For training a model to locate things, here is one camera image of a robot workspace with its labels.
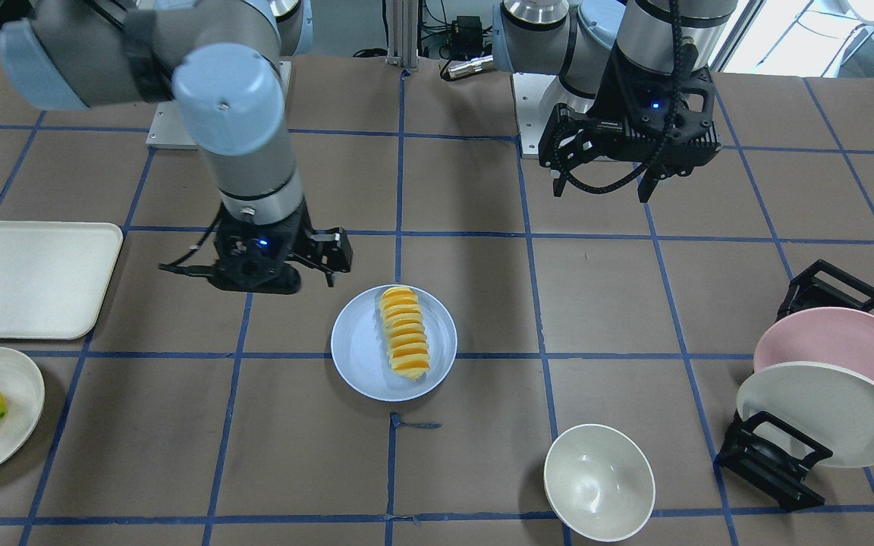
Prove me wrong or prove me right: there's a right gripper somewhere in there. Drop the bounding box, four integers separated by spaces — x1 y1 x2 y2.
209 205 309 295

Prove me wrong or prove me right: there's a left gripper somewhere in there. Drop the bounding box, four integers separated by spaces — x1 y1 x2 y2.
539 103 681 202

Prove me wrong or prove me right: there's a blue plate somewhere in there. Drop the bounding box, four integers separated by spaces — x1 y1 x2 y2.
331 284 457 402

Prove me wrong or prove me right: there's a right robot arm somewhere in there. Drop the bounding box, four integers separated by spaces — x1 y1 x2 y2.
0 1 310 294

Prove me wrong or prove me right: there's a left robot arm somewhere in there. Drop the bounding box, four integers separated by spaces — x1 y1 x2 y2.
492 1 737 203

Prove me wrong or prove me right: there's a pink plate in rack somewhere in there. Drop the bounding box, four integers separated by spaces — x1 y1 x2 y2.
753 307 874 381

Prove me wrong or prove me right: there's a cream plate in rack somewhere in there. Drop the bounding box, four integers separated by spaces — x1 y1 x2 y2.
737 362 874 469

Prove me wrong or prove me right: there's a white rectangular tray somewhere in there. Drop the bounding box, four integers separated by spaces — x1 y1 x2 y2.
0 221 124 340

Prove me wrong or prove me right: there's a cream bowl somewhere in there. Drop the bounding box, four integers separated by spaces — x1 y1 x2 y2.
543 424 658 542

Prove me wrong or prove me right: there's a black dish rack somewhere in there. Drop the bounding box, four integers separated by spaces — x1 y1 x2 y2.
714 259 874 512

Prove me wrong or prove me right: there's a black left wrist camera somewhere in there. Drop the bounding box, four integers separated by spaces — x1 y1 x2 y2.
587 60 721 175

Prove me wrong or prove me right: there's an aluminium frame post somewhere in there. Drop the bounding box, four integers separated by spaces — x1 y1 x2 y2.
384 0 422 73

